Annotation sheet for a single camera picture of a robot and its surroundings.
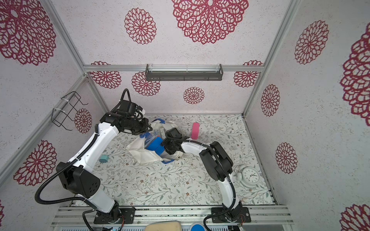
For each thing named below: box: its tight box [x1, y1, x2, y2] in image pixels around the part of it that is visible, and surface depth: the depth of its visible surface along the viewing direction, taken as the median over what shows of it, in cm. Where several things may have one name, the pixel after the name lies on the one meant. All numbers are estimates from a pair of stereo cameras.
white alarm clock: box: [236, 166, 261, 189], surface depth 85 cm
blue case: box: [146, 136, 166, 156], surface depth 97 cm
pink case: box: [190, 122, 200, 140], surface depth 115 cm
